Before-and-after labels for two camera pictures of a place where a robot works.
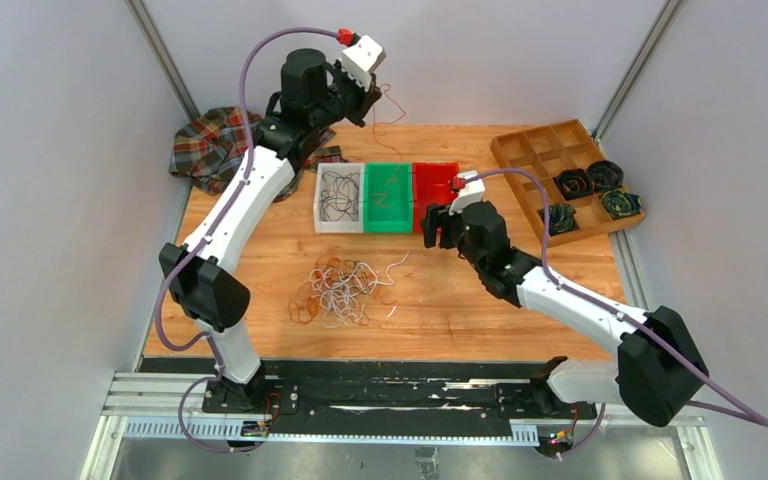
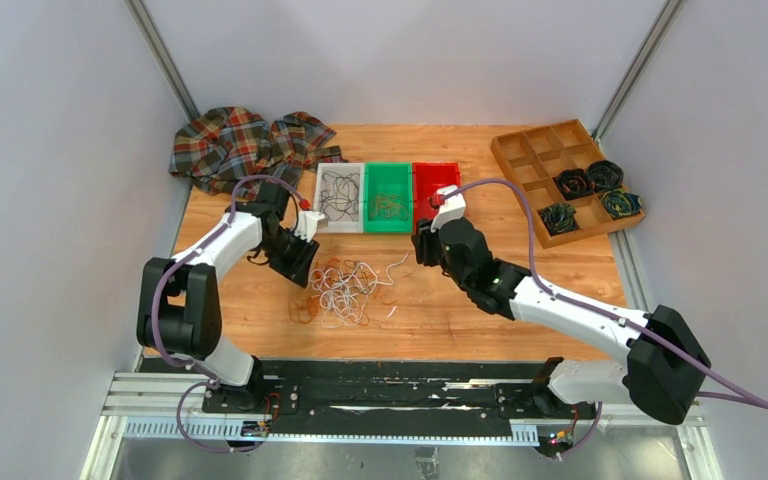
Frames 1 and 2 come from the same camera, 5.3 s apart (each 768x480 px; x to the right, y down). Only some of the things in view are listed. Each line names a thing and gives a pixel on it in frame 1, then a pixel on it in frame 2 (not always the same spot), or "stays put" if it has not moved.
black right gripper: (429, 224) -> (422, 242)
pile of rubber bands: (344, 300) stays put
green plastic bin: (388, 198) stays put
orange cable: (375, 124) -> (390, 205)
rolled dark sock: (618, 203) stays put
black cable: (344, 198) stays put
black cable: (344, 199) stays put
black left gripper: (366, 99) -> (298, 269)
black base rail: (388, 399) stays put
